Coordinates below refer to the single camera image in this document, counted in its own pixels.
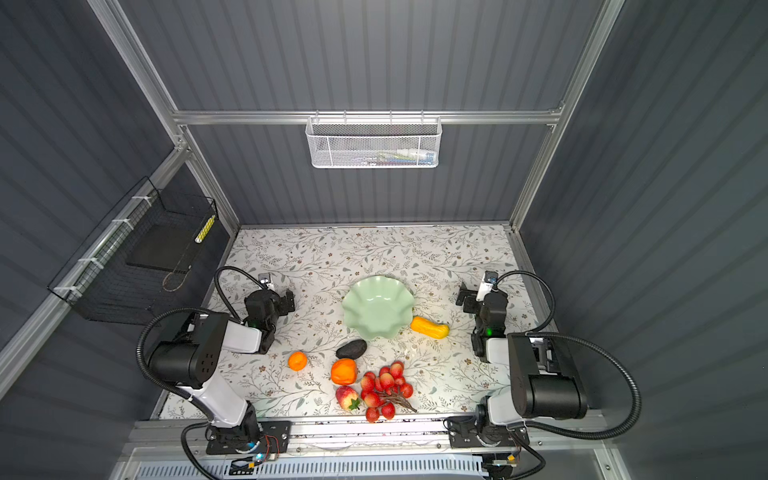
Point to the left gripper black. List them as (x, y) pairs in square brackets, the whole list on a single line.
[(283, 304)]

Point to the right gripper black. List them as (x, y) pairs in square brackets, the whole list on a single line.
[(473, 301)]

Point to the yellow fake squash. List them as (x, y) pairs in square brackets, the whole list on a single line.
[(429, 328)]

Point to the small orange tangerine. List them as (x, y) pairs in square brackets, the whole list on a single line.
[(297, 361)]

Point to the dark fake avocado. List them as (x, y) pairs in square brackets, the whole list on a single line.
[(352, 350)]

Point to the orange fake persimmon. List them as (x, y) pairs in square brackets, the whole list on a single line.
[(344, 372)]

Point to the red fake peach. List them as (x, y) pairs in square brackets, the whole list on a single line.
[(348, 398)]

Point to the red fake berry bunch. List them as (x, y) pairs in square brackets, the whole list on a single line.
[(385, 393)]

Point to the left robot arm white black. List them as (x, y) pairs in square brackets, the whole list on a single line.
[(179, 352)]

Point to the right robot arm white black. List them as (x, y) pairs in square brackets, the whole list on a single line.
[(543, 381)]

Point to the green wavy fruit bowl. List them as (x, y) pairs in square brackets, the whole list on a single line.
[(378, 307)]

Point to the yellow marker in basket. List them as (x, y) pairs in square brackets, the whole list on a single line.
[(205, 229)]

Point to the black pad in basket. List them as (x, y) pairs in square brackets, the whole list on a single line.
[(165, 248)]

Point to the items in white basket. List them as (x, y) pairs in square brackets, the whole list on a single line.
[(402, 157)]

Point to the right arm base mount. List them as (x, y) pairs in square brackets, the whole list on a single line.
[(470, 431)]

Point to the black wire side basket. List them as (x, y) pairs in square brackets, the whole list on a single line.
[(97, 284)]

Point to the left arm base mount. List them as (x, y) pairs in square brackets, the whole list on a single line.
[(271, 437)]

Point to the aluminium front rail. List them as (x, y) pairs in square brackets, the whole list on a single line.
[(317, 436)]

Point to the white perforated cable duct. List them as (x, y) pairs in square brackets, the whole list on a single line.
[(349, 467)]

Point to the white wire wall basket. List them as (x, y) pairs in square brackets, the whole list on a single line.
[(339, 145)]

